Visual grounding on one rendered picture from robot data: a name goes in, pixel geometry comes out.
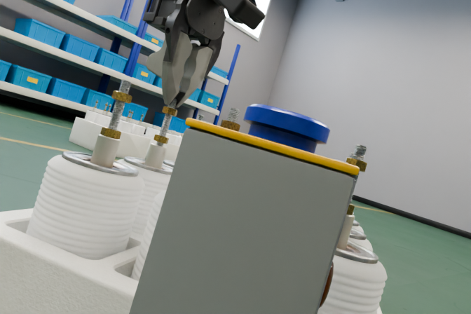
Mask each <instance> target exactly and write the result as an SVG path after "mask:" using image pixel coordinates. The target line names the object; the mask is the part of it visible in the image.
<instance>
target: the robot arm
mask: <svg viewBox="0 0 471 314"><path fill-rule="evenodd" d="M151 1H152V0H148V3H147V5H146V9H145V12H144V16H143V18H142V20H143V21H146V23H147V24H148V25H151V26H152V27H154V28H156V29H158V30H160V31H161V32H163V33H165V40H164V42H163V46H162V48H161V49H160V50H159V51H157V52H155V53H152V54H150V56H149V57H148V59H147V61H146V68H147V69H148V70H149V71H151V72H152V73H154V74H155V75H157V76H158V77H160V78H161V79H162V92H163V99H164V103H165V104H167V105H171V103H172V102H173V100H174V99H176V100H177V102H176V106H175V107H176V108H178V107H180V106H181V105H182V104H183V103H184V102H185V101H186V100H187V99H188V98H189V97H190V96H191V95H192V94H193V92H194V91H195V90H196V89H197V88H198V86H199V85H200V84H201V82H202V81H203V79H205V78H206V77H207V75H208V74H209V73H210V70H211V69H212V68H213V66H214V64H215V62H216V61H217V58H218V57H219V53H220V50H221V44H222V39H223V36H224V34H225V32H224V24H225V19H226V14H225V11H224V10H225V9H226V12H227V13H228V16H229V17H230V19H231V20H232V21H234V22H235V23H238V24H242V25H243V24H244V25H246V26H247V27H249V28H250V29H251V30H255V29H256V28H257V27H258V26H259V25H260V24H261V22H262V21H263V19H264V18H265V13H264V12H263V11H261V10H260V9H259V8H258V7H257V6H258V5H257V2H256V0H153V1H152V3H151ZM150 6H151V7H150ZM149 8H150V10H149ZM191 40H194V41H199V42H200V45H198V44H197V43H191Z"/></svg>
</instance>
